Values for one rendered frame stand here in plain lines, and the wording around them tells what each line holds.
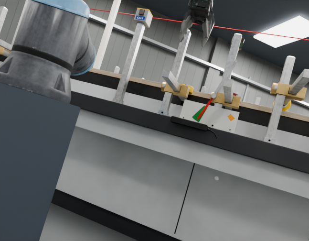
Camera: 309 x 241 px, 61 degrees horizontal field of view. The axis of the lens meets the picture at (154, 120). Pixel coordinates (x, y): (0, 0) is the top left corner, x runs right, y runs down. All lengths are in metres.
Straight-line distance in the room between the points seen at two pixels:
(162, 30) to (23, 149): 5.91
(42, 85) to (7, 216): 0.29
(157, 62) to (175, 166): 4.85
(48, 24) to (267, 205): 1.24
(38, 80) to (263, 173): 0.97
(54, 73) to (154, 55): 5.55
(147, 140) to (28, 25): 0.81
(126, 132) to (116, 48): 4.75
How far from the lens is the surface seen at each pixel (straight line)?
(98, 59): 2.69
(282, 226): 1.50
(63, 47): 0.70
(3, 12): 2.09
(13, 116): 0.63
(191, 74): 6.44
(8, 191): 0.65
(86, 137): 1.69
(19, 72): 0.67
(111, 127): 1.40
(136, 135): 1.34
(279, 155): 1.23
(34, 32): 0.71
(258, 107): 1.48
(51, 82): 0.67
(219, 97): 1.26
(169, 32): 6.44
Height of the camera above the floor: 0.58
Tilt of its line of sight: 4 degrees up
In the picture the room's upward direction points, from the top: 16 degrees clockwise
